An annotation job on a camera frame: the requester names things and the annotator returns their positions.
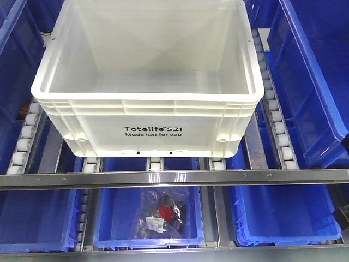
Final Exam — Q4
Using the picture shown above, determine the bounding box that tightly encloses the white plastic tote crate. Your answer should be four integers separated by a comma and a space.
32, 1, 264, 158

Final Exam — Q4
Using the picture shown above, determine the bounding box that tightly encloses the clear bag of parts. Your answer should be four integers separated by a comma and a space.
133, 187, 190, 239

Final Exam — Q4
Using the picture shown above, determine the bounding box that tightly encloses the blue bin lower middle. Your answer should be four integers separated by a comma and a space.
93, 157, 205, 249

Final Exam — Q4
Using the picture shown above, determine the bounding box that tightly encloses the blue bin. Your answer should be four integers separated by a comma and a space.
1, 189, 82, 253
1, 1, 44, 174
93, 157, 205, 249
268, 1, 348, 168
228, 184, 341, 246

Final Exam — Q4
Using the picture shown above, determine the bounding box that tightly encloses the right white roller track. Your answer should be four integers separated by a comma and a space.
251, 29, 299, 170

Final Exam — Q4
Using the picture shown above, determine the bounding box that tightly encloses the white roller track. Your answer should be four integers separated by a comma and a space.
6, 98, 44, 175
251, 29, 299, 170

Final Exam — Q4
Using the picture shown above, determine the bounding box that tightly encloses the blue bin lower right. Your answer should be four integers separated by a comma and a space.
228, 184, 341, 246

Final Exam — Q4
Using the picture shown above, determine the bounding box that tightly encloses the blue bin lower left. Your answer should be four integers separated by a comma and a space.
1, 189, 82, 253

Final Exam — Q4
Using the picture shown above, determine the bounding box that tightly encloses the blue bin upper right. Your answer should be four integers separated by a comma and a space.
268, 1, 348, 168

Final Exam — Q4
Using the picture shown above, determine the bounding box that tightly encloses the left white roller track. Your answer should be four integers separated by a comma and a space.
6, 98, 44, 175

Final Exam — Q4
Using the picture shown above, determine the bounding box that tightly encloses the blue bin upper left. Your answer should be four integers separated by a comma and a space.
1, 1, 44, 174

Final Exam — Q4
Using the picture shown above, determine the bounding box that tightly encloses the steel shelf front rail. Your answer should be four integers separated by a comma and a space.
1, 169, 348, 190

